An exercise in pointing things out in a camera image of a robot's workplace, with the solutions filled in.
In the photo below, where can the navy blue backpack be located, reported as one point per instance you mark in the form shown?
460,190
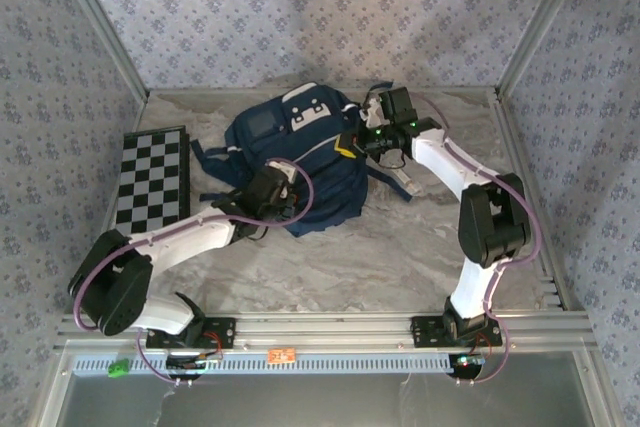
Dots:
325,177

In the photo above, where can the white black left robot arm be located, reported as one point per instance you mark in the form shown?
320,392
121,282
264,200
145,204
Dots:
185,242

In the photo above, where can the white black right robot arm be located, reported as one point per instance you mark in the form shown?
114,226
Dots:
445,162

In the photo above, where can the folding chessboard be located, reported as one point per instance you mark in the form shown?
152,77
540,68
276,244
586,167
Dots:
150,177

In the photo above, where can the orange tag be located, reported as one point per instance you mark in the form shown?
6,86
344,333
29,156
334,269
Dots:
281,356

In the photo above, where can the small controller board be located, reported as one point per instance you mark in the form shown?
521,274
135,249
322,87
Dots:
467,361
192,361

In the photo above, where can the metal sheet panel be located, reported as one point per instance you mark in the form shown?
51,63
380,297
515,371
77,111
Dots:
320,402

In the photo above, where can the green connector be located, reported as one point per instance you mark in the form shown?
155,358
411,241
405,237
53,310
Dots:
118,369

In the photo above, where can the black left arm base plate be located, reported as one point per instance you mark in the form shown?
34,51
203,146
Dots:
225,333

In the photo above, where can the aluminium side rail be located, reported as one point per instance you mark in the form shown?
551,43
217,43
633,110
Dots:
125,147
535,187

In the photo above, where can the aluminium front rail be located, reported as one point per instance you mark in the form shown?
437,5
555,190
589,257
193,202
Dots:
325,329

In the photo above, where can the aluminium corner post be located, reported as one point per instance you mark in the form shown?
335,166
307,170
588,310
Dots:
542,22
100,22

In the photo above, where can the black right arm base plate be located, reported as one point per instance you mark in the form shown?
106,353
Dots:
425,332

